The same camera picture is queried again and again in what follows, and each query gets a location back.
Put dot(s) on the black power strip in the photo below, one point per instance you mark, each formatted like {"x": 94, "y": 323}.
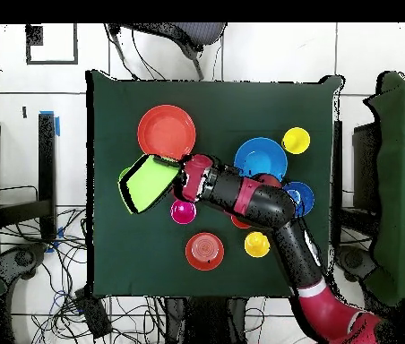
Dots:
{"x": 93, "y": 315}

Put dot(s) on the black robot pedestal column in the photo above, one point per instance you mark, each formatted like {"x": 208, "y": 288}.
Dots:
{"x": 206, "y": 322}

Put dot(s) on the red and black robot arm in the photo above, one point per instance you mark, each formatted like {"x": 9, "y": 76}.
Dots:
{"x": 331, "y": 315}

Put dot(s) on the yellow cup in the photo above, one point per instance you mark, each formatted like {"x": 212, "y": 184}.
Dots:
{"x": 257, "y": 244}
{"x": 295, "y": 140}

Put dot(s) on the orange cup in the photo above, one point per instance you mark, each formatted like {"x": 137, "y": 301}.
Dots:
{"x": 238, "y": 223}

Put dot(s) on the small dark blue bowl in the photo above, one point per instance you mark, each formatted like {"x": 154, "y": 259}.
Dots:
{"x": 304, "y": 197}

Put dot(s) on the dark green tablecloth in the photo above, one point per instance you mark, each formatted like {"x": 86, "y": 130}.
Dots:
{"x": 217, "y": 107}

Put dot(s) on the small orange bowl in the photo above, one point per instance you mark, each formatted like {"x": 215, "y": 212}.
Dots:
{"x": 204, "y": 251}

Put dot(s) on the pink cup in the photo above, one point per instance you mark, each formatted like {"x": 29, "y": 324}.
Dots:
{"x": 183, "y": 213}

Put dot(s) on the large orange bowl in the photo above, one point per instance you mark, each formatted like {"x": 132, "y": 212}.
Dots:
{"x": 166, "y": 132}

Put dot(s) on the grey office chair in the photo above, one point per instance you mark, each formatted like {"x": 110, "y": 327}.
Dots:
{"x": 202, "y": 34}

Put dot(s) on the blue tape strip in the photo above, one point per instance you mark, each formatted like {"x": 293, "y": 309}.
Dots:
{"x": 57, "y": 127}

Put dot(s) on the large green bowl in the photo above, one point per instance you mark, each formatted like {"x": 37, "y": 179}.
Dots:
{"x": 148, "y": 186}

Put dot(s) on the black square frame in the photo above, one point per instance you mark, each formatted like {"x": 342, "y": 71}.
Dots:
{"x": 34, "y": 36}

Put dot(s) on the black metal frame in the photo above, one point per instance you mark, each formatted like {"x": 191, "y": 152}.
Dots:
{"x": 47, "y": 172}

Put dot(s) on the green cup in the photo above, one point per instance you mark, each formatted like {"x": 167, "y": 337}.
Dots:
{"x": 123, "y": 174}

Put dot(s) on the dark grey pedestal foot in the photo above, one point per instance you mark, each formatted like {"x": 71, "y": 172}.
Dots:
{"x": 353, "y": 259}
{"x": 21, "y": 258}

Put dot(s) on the large light blue bowl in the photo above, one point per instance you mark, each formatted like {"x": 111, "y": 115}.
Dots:
{"x": 260, "y": 154}

